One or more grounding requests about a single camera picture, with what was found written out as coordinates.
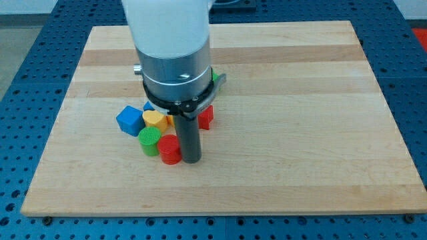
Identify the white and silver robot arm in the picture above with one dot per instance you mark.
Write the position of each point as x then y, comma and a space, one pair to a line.
172, 42

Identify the green star block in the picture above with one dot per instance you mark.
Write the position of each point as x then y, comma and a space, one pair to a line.
215, 76

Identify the dark grey cylindrical pointer tool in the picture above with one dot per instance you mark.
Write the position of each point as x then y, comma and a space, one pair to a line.
187, 131

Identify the yellow block behind pointer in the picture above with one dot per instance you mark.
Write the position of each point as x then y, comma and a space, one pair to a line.
170, 120

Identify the red cylinder block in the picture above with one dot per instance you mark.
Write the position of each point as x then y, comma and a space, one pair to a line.
169, 149

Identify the yellow cylinder block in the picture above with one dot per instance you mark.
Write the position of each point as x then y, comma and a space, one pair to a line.
155, 119

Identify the green cylinder block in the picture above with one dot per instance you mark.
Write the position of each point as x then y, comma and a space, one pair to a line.
148, 139

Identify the small blue block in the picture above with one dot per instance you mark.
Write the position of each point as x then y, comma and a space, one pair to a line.
148, 107

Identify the blue cube block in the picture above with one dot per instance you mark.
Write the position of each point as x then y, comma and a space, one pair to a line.
130, 120

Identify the wooden board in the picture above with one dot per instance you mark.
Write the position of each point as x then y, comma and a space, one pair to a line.
300, 127

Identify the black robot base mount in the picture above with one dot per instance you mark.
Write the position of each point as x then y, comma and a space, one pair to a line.
233, 5

